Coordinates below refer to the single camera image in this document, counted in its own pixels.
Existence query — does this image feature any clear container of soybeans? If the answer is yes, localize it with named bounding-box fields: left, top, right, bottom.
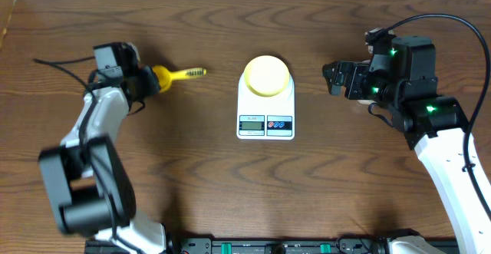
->
left=357, top=100, right=375, bottom=105

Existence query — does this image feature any white digital kitchen scale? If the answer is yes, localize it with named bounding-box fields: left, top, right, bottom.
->
left=236, top=74, right=295, bottom=140

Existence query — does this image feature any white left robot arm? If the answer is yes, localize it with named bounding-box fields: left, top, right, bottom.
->
left=38, top=42, right=167, bottom=253

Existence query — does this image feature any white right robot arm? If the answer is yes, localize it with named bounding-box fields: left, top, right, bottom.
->
left=321, top=35, right=490, bottom=253

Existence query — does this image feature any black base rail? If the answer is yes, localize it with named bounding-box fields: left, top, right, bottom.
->
left=84, top=236, right=460, bottom=254

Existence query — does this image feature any yellow plastic scoop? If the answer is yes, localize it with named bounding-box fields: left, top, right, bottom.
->
left=152, top=65, right=207, bottom=93

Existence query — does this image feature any yellow bowl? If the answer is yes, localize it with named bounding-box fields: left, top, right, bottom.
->
left=243, top=55, right=290, bottom=97

